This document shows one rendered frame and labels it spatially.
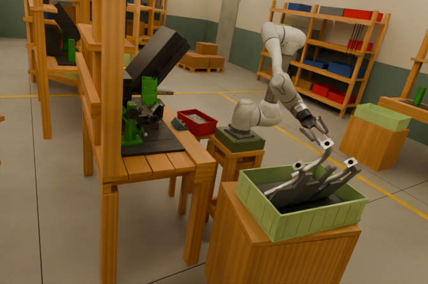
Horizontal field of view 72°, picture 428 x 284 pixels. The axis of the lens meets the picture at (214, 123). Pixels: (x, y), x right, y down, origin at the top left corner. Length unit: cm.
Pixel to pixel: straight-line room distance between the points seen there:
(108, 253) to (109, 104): 98
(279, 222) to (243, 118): 92
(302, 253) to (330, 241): 17
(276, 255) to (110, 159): 101
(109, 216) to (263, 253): 90
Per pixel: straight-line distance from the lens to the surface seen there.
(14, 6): 1108
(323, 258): 192
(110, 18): 145
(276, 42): 199
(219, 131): 230
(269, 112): 224
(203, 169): 190
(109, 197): 180
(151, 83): 224
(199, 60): 840
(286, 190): 156
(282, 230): 156
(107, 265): 216
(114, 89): 151
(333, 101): 704
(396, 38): 709
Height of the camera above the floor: 182
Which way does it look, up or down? 22 degrees down
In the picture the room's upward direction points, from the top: 9 degrees clockwise
